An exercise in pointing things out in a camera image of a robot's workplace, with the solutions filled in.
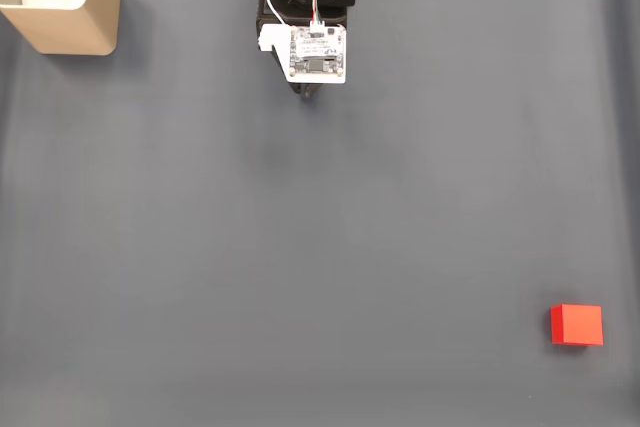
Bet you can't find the red cube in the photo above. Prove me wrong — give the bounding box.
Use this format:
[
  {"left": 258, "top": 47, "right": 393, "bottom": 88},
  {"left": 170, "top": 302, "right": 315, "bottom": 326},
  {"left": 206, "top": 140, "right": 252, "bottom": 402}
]
[{"left": 550, "top": 303, "right": 605, "bottom": 347}]

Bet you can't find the camera board on white mount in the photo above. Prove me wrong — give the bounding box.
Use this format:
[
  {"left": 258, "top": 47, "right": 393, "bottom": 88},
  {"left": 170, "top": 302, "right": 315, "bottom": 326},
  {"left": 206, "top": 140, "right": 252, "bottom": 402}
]
[{"left": 257, "top": 19, "right": 348, "bottom": 86}]

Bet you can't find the dark table mat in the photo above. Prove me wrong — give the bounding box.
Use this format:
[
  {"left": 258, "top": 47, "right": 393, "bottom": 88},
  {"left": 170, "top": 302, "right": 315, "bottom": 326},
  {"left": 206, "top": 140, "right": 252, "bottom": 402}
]
[{"left": 0, "top": 0, "right": 640, "bottom": 427}]

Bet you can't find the beige open box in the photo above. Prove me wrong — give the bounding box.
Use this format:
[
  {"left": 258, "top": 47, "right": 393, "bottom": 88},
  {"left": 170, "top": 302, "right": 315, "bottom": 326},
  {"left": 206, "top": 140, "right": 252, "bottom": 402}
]
[{"left": 0, "top": 0, "right": 122, "bottom": 57}]

